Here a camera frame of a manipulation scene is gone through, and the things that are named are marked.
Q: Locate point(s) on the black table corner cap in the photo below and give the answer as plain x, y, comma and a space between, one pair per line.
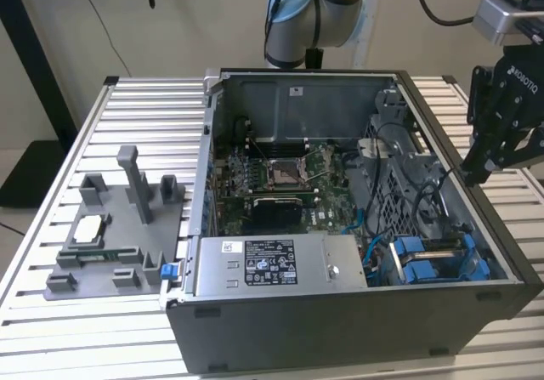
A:
111, 80
449, 79

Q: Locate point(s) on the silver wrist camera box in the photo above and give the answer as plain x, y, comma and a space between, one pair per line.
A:
497, 18

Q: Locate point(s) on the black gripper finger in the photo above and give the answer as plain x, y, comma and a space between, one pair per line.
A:
480, 99
523, 150

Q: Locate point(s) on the green RAM stick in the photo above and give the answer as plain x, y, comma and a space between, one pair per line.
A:
112, 252

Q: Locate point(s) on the silver CPU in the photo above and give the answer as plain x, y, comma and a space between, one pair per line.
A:
88, 229

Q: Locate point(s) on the open black PC case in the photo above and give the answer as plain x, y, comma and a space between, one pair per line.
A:
297, 333

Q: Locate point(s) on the black floor base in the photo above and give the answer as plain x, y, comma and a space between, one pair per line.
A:
34, 171

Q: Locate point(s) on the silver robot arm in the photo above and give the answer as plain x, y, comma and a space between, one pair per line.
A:
336, 27

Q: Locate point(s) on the grey parts rack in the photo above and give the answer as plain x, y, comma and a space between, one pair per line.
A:
119, 227

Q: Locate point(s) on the green motherboard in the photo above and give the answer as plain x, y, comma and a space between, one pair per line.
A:
331, 171

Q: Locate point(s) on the metal disk bay cage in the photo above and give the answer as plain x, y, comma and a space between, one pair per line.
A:
399, 201

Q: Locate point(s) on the CPU socket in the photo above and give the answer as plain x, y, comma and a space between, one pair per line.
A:
282, 171

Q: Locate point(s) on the blue case latch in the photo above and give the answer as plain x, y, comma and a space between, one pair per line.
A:
170, 271

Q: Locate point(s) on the black graphics card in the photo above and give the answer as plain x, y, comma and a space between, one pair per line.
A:
276, 214

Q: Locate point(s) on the thin metal locking lever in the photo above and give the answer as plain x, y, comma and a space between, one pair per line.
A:
259, 149

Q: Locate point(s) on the silver power supply unit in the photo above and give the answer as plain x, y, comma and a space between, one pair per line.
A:
212, 269

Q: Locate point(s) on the black slanted post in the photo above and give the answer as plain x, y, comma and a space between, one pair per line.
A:
30, 57

